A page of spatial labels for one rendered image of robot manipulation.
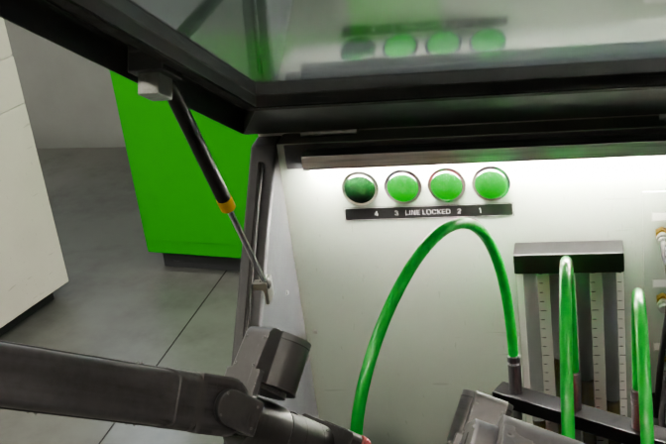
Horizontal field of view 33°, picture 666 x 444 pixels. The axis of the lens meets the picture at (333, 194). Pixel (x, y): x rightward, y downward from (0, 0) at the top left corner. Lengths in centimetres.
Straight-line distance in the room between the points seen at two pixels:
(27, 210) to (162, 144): 55
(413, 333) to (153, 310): 273
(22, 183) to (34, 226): 18
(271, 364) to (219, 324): 297
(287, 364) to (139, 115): 321
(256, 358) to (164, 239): 338
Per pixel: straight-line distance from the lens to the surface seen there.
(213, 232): 440
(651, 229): 157
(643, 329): 128
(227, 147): 421
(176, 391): 109
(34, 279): 443
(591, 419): 155
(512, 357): 157
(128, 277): 463
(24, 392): 100
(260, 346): 117
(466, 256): 160
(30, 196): 436
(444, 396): 172
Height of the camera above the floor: 200
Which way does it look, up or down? 23 degrees down
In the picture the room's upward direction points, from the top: 8 degrees counter-clockwise
